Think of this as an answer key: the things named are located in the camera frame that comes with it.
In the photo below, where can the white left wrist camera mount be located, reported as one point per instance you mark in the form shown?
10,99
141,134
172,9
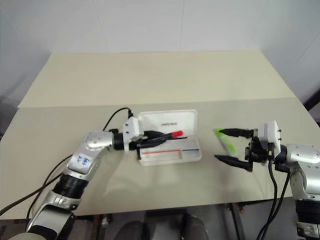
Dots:
132,127

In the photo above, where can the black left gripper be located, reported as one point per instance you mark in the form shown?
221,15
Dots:
143,143

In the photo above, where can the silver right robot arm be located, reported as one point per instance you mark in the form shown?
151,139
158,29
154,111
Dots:
302,155

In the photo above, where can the red capped black marker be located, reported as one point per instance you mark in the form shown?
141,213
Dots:
178,134

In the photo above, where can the green marker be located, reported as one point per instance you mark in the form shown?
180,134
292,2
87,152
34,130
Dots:
228,145

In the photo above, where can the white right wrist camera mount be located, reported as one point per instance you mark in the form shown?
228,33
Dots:
269,133

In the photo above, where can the dark rounded shape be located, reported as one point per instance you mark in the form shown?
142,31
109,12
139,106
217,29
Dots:
198,226

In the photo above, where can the white plastic pencil case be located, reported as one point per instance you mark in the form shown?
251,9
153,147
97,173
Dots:
172,156

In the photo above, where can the grey metal table leg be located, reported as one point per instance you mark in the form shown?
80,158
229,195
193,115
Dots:
103,225
238,222

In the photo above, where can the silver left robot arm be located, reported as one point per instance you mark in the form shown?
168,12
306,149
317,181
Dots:
93,141

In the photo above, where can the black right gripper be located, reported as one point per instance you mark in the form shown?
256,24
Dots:
257,153

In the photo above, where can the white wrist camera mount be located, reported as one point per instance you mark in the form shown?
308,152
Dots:
132,127
269,133

